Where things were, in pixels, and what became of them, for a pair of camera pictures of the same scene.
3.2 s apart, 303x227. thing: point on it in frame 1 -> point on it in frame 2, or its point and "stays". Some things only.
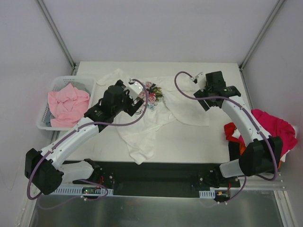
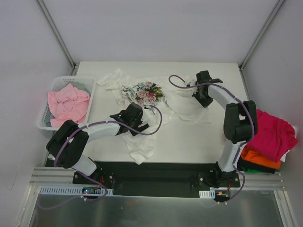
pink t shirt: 67,106 stays
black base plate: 138,178 stays
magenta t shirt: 278,127 stays
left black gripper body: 132,106 -> 132,121
